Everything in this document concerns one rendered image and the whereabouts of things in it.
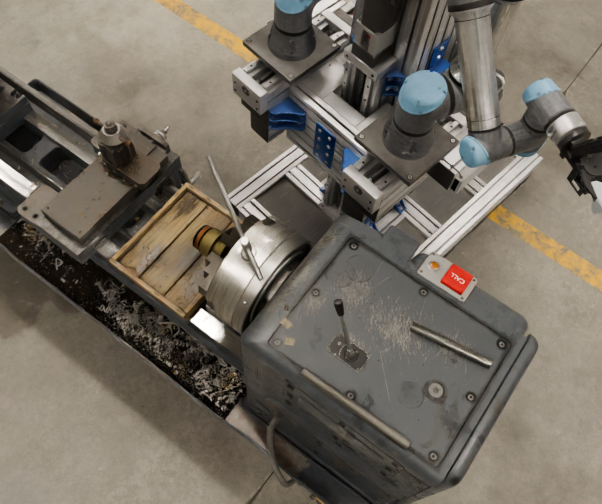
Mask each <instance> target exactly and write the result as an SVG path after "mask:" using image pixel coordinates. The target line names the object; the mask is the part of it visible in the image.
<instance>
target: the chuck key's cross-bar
mask: <svg viewBox="0 0 602 504"><path fill-rule="evenodd" d="M206 158H207V161H208V163H209V166H210V168H211V170H212V173H213V175H214V177H215V180H216V182H217V184H218V187H219V189H220V191H221V194H222V196H223V198H224V201H225V203H226V205H227V208H228V210H229V212H230V215H231V217H232V219H233V222H234V224H235V227H236V229H237V231H238V233H239V236H240V238H242V237H245V235H244V233H243V230H242V228H241V226H240V223H239V221H238V219H237V216H236V214H235V212H234V209H233V207H232V205H231V202H230V200H229V198H228V195H227V193H226V191H225V188H224V186H223V183H222V181H221V179H220V176H219V174H218V172H217V169H216V167H215V165H214V162H213V160H212V158H211V155H207V156H206ZM245 250H246V252H247V254H248V257H249V259H250V261H251V263H252V266H253V268H254V270H255V273H256V275H257V277H258V280H259V281H261V280H263V276H262V274H261V271H260V269H259V267H258V265H257V262H256V260H255V258H254V255H253V253H252V251H251V249H250V246H248V247H245Z"/></svg>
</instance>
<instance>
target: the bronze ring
mask: <svg viewBox="0 0 602 504"><path fill-rule="evenodd" d="M222 234H223V232H222V231H220V230H219V229H217V228H213V227H211V226H209V225H204V226H202V227H201V228H200V229H199V230H198V231H197V233H196V234H195V236H194V238H193V243H192V244H193V247H194V248H195V249H197V250H198V251H199V252H200V254H202V255H204V256H205V257H207V256H208V255H209V254H210V253H211V252H214V253H215V254H217V255H218V256H219V257H221V258H222V259H224V258H225V257H226V255H227V254H228V252H229V251H230V250H231V248H230V247H228V246H227V245H226V244H224V243H223V242H221V241H220V239H221V237H222Z"/></svg>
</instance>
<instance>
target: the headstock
mask: <svg viewBox="0 0 602 504"><path fill-rule="evenodd" d="M382 236H383V234H382V233H380V232H379V231H377V230H375V229H373V228H371V227H369V226H367V225H365V224H364V223H362V222H360V221H358V220H356V219H354V218H352V217H350V216H349V215H347V214H346V215H342V216H340V217H339V218H337V220H336V221H335V222H334V223H333V225H332V226H331V227H330V228H329V229H328V231H327V232H326V233H325V234H324V235H323V237H322V238H321V239H320V240H319V241H318V243H317V244H316V245H315V246H314V247H313V249H312V250H311V251H310V252H309V254H308V255H307V256H306V257H305V258H304V260H303V261H302V262H301V263H300V264H299V266H298V267H297V268H296V269H295V270H294V272H293V273H292V274H291V275H290V276H289V278H288V279H287V280H286V281H285V283H284V284H283V285H282V286H281V287H280V289H279V290H278V291H277V292H276V293H275V295H274V296H273V297H272V298H271V299H270V301H269V302H268V303H267V304H266V306H265V307H264V308H263V309H262V310H261V312H260V313H259V314H258V315H257V316H256V318H255V319H254V320H253V321H252V322H251V324H250V325H249V326H248V327H247V328H246V330H245V331H244V332H243V333H242V335H241V337H240V341H241V350H242V360H243V369H244V378H245V382H246V384H247V385H248V386H249V387H250V388H251V389H252V390H254V391H255V392H256V393H258V394H259V395H260V396H262V397H266V398H275V399H277V400H279V401H280V402H281V403H283V404H284V405H285V406H287V407H288V408H289V409H291V410H292V411H293V412H294V413H296V414H297V415H298V416H300V417H301V418H302V419H304V420H305V421H306V422H308V423H309V424H310V425H312V426H313V427H314V428H316V429H317V430H318V431H320V432H321V433H322V434H324V435H325V436H326V437H328V438H329V439H330V440H331V441H333V442H334V443H335V444H337V445H338V446H339V447H341V448H342V449H343V450H345V451H346V452H347V453H349V454H350V455H351V456H353V457H354V458H355V459H357V460H358V461H359V462H361V463H362V464H363V465H364V466H366V467H367V468H368V469H370V470H371V471H372V472H374V473H375V474H376V475H378V476H379V477H380V478H382V479H383V480H384V481H386V482H387V483H388V484H390V485H391V486H392V487H394V488H395V489H396V490H398V491H399V492H400V493H401V494H403V495H404V496H405V497H408V498H409V499H411V500H412V501H419V500H422V499H424V498H427V497H430V496H432V495H435V494H437V493H440V492H442V491H445V490H447V489H450V488H452V487H455V486H456V485H458V484H459V483H460V482H461V480H462V479H463V478H464V476H465V474H466V472H467V471H468V469H469V467H470V466H471V464H472V462H473V460H474V459H475V457H476V455H477V454H478V452H479V450H480V448H481V447H482V445H483V443H484V442H485V440H486V438H487V436H488V435H489V433H490V431H491V430H492V428H493V426H494V424H495V423H496V421H497V419H498V417H499V416H500V414H501V412H502V411H503V409H504V407H505V405H506V404H507V402H508V400H509V399H510V397H511V395H512V393H513V392H514V390H515V388H516V387H517V385H518V383H519V381H520V380H521V378H522V376H523V375H524V373H525V371H526V369H527V368H528V366H529V364H530V363H531V361H532V359H533V357H534V356H535V354H536V352H537V350H538V341H537V339H536V338H535V337H534V336H533V335H531V334H529V335H527V336H525V333H526V331H527V329H528V323H527V320H526V318H525V317H524V316H523V315H521V314H520V313H518V312H517V311H515V310H514V309H512V308H510V307H509V306H507V305H506V304H504V303H503V302H501V301H500V300H498V299H497V298H495V297H493V296H492V295H490V294H489V293H487V292H486V291H484V290H483V289H481V288H480V287H478V286H476V285H475V286H474V288H473V289H472V291H471V292H470V294H469V295H468V297H467V298H466V300H465V301H464V302H463V303H462V302H461V301H459V300H458V299H456V298H455V297H453V296H452V295H450V294H449V293H447V292H446V291H444V290H442V289H441V288H439V287H438V286H436V285H435V284H433V283H432V282H430V281H429V280H427V279H426V278H424V277H423V276H421V275H420V274H418V273H417V271H418V270H419V268H420V267H421V265H422V264H423V263H424V261H425V260H426V259H427V257H428V256H429V255H428V254H425V253H421V254H418V255H416V256H415V257H414V258H413V259H412V260H411V261H410V260H409V261H408V262H407V263H405V262H404V261H403V260H402V258H401V257H400V254H399V251H398V249H397V248H395V247H394V246H392V245H391V244H389V243H388V242H386V241H385V240H383V239H382ZM336 299H341V300H342V301H343V306H344V319H345V323H346V326H347V330H348V335H349V339H350V343H351V348H355V349H356V350H357V351H358V353H359V358H358V360H357V361H355V362H353V363H351V362H348V361H346V360H345V358H344V351H345V350H346V349H347V344H346V340H345V336H344V332H343V328H342V324H341V320H340V317H339V316H338V314H337V312H336V309H335V307H334V300H336ZM285 305H286V306H287V305H288V306H289V307H290V308H289V309H288V311H286V310H284V307H285ZM284 318H287V319H288V320H289V321H290V322H291V323H292V325H293V326H291V327H290V328H289V330H288V329H286V328H285V327H284V326H283V325H282V324H281V323H280V322H281V321H282V320H283V319H284ZM413 321H414V322H416V323H418V324H420V325H422V326H424V327H426V328H428V329H430V330H432V331H434V332H436V333H438V334H441V335H443V336H445V337H447V338H449V339H451V340H453V341H455V342H457V343H459V344H461V345H463V346H465V347H467V348H469V349H471V350H473V351H475V352H477V353H479V354H481V355H483V356H485V357H487V358H489V359H491V360H493V363H492V365H491V367H490V368H489V369H488V368H486V367H484V366H482V365H480V364H478V363H476V362H474V361H472V360H470V359H468V358H466V357H464V356H462V355H460V354H458V353H456V352H454V351H452V350H450V349H448V348H446V347H444V346H442V345H439V344H437V343H435V342H433V341H431V340H429V339H427V338H425V337H423V336H421V335H419V334H417V333H415V332H413V331H411V330H409V329H410V326H411V324H412V322H413ZM286 337H289V338H293V339H295V342H296V343H295V344H294V346H291V345H285V340H286ZM305 367H306V368H307V369H309V370H310V371H312V372H313V373H314V374H316V375H317V376H319V377H320V378H322V379H323V380H324V381H326V382H327V383H329V384H330V385H332V386H333V387H335V388H336V389H337V390H339V391H340V392H342V393H343V394H345V395H346V396H347V397H349V398H350V399H352V400H353V401H355V402H356V403H358V404H359V405H360V406H362V407H363V408H365V409H366V410H368V411H369V412H370V413H372V414H373V415H375V416H376V417H378V418H379V419H381V420H382V421H383V422H385V423H386V424H388V425H389V426H391V427H392V428H393V429H395V430H396V431H398V432H399V433H401V434H402V435H404V436H405V437H406V438H408V439H409V440H411V444H410V445H409V447H408V448H407V449H404V448H403V447H401V446H400V445H399V444H397V443H396V442H394V441H393V440H391V439H390V438H389V437H387V436H386V435H384V434H383V433H381V432H380V431H379V430H377V429H376V428H374V427H373V426H371V425H370V424H369V423H367V422H366V421H364V420H363V419H361V418H360V417H359V416H357V415H356V414H354V413H353V412H351V411H350V410H349V409H347V408H346V407H344V406H343V405H341V404H340V403H339V402H337V401H336V400H334V399H333V398H331V397H330V396H329V395H327V394H326V393H324V392H323V391H321V390H320V389H319V388H317V387H316V386H314V385H313V384H311V383H310V382H309V381H307V380H306V379H304V378H303V377H301V376H300V374H301V372H302V370H303V369H304V368H305Z"/></svg>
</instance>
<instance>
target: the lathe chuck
mask: <svg viewBox="0 0 602 504"><path fill-rule="evenodd" d="M266 218H267V219H269V220H272V221H273V222H274V224H272V225H270V226H268V225H267V226H266V225H264V224H263V222H262V221H261V220H259V221H258V222H256V223H255V224H254V225H253V226H251V227H250V228H249V229H248V230H247V231H246V232H245V233H244V235H245V237H248V238H249V241H250V244H251V247H252V248H253V249H254V250H255V252H256V255H255V257H254V258H255V260H256V262H257V265H258V267H259V268H260V267H261V266H262V264H263V263H264V262H265V261H266V259H267V258H268V257H269V256H270V255H271V254H272V253H273V251H274V250H275V249H276V248H277V247H278V246H279V245H280V244H282V243H283V242H284V241H285V240H286V239H288V238H289V237H291V236H292V235H295V234H300V233H299V232H297V231H296V230H294V229H293V228H291V227H290V226H288V225H287V224H285V223H284V222H282V221H281V220H279V219H278V218H276V217H275V216H268V217H266ZM240 239H241V238H240ZM240 239H239V240H238V241H237V242H236V243H235V244H234V246H233V247H232V248H231V250H230V251H229V252H228V254H227V255H226V257H225V258H224V260H223V261H222V263H221V264H220V266H219V268H218V269H217V271H216V273H215V275H214V277H213V279H212V281H211V283H210V286H209V288H208V291H207V295H206V300H207V301H208V302H209V301H210V302H212V303H213V305H214V306H215V307H214V310H212V309H211V308H210V306H208V305H206V308H207V310H209V311H210V312H211V313H213V314H214V315H215V316H217V317H218V318H219V319H221V320H222V321H223V322H225V323H226V324H227V325H229V326H230V327H231V328H233V327H232V319H233V315H234V312H235V309H236V307H237V304H238V302H239V300H240V298H241V296H242V295H243V293H244V291H245V289H246V288H247V286H248V284H249V283H250V281H251V280H252V278H253V277H254V275H255V274H256V273H255V270H254V268H253V266H252V263H251V261H250V260H247V259H245V258H244V257H243V254H242V253H243V248H242V246H241V243H240Z"/></svg>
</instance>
